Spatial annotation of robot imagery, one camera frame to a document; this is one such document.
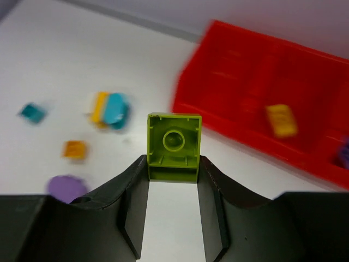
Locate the lime green lego brick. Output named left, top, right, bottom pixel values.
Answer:
left=147, top=112, right=202, bottom=183

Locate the lilac rounded lego plate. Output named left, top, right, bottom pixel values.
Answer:
left=46, top=175, right=88, bottom=204

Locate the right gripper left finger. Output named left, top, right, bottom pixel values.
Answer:
left=1, top=155, right=149, bottom=261

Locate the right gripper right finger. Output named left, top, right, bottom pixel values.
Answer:
left=197, top=157, right=348, bottom=261

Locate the small orange lego brick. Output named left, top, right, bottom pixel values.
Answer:
left=62, top=140, right=88, bottom=160

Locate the purple curved lego brick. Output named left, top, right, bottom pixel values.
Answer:
left=334, top=136, right=348, bottom=170

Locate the teal rounded lego brick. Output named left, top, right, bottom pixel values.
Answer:
left=103, top=93, right=129, bottom=130

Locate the yellow face lego brick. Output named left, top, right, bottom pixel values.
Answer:
left=266, top=104, right=298, bottom=139

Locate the small teal lego brick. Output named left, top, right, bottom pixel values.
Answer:
left=18, top=103, right=47, bottom=124

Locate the red divided sorting bin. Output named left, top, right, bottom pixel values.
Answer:
left=172, top=20, right=348, bottom=188

